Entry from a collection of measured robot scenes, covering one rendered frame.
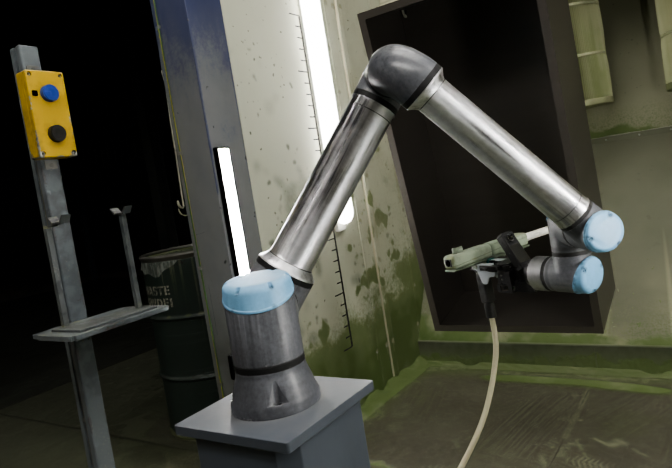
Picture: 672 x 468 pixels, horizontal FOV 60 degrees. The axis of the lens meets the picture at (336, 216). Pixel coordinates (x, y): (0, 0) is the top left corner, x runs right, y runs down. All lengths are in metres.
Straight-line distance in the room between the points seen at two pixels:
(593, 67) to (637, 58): 0.37
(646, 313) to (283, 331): 2.07
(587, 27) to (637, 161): 0.72
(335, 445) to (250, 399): 0.19
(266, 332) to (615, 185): 2.38
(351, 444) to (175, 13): 1.58
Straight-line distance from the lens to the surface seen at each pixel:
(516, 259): 1.62
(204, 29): 2.22
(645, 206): 3.16
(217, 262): 2.14
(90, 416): 2.04
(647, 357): 2.93
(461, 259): 1.65
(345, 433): 1.26
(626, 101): 3.37
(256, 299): 1.17
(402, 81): 1.25
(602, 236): 1.35
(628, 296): 2.99
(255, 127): 2.29
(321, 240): 1.36
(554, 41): 1.88
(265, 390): 1.20
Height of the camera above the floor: 1.08
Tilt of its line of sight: 3 degrees down
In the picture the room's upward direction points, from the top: 9 degrees counter-clockwise
